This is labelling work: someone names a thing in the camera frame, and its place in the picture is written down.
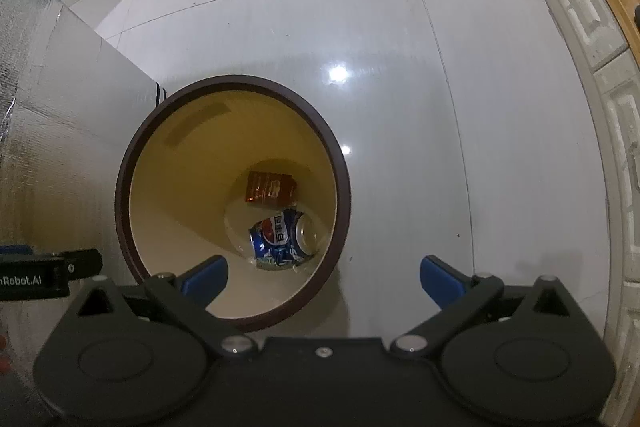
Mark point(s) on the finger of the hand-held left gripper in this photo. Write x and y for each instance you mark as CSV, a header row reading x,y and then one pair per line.
x,y
15,250

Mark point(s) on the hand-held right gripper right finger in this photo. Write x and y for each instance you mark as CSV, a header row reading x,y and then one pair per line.
x,y
440,279

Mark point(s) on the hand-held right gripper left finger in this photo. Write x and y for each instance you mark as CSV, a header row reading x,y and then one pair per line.
x,y
205,279

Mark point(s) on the yellow bin with brown rim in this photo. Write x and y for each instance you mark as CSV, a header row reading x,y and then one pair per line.
x,y
175,187

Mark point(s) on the crushed blue soda can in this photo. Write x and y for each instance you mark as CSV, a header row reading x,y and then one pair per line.
x,y
280,237

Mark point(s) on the brown snack packet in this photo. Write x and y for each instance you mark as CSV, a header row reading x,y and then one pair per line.
x,y
267,189

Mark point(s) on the white low cabinet wooden top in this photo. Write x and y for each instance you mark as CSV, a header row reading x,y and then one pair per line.
x,y
575,7

